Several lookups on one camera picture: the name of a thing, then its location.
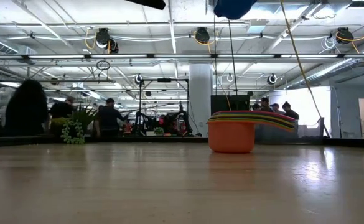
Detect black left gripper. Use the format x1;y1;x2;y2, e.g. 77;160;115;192
124;0;166;11

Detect red measuring cup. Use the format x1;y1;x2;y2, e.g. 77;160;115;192
211;110;296;124

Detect cyan measuring cup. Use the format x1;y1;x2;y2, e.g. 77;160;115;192
210;112;296;126

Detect yellow measuring cup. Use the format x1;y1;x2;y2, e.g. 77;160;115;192
209;113;296;128

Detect navy measuring cup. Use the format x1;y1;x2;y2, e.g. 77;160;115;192
208;115;296;129

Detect green measuring cup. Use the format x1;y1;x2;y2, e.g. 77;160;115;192
208;117;296;131

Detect orange measuring cup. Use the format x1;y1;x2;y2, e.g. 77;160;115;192
207;119;296;154

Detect grey translucent plastic basket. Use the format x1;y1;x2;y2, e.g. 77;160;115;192
256;117;325;139

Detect white round column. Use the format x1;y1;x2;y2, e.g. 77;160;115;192
189;64;213;137

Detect artificial succulent plant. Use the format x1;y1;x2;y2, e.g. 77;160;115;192
51;105;98;145

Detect black robot workcell frame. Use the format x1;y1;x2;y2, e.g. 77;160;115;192
138;77;191;137

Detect black hanging cable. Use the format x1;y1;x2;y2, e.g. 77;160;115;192
227;18;239;96

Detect black aluminium table frame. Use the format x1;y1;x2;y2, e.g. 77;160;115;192
0;135;364;149

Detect yellow hanging cable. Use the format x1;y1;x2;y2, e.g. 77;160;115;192
279;0;332;138

